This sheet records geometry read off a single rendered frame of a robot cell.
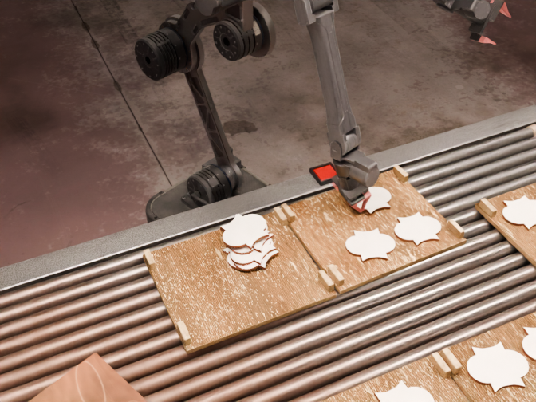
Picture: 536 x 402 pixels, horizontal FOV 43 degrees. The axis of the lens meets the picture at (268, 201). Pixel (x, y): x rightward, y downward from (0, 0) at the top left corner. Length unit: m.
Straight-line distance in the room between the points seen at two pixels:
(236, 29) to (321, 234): 0.80
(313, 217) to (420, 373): 0.57
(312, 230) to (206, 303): 0.38
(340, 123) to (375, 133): 2.13
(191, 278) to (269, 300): 0.22
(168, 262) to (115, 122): 2.25
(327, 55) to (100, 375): 0.91
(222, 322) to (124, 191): 1.92
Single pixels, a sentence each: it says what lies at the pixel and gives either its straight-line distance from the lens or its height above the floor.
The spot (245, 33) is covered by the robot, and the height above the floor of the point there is 1.17.
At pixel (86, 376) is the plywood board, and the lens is 1.54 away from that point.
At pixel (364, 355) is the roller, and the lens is 1.68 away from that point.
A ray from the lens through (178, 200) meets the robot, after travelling 3.08.
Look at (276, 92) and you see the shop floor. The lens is 4.19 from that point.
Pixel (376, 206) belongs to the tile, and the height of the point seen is 0.95.
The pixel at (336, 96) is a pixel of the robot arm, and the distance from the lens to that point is 1.75.
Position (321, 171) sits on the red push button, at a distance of 2.13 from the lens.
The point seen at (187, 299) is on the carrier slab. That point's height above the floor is 0.94.
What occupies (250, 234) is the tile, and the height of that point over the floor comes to 1.00.
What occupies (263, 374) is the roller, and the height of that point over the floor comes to 0.92.
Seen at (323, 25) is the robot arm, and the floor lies 1.50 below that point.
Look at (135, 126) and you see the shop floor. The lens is 3.98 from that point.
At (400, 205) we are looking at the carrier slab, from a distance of 2.03.
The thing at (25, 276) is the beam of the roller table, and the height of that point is 0.91.
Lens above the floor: 2.29
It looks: 42 degrees down
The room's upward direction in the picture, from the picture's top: straight up
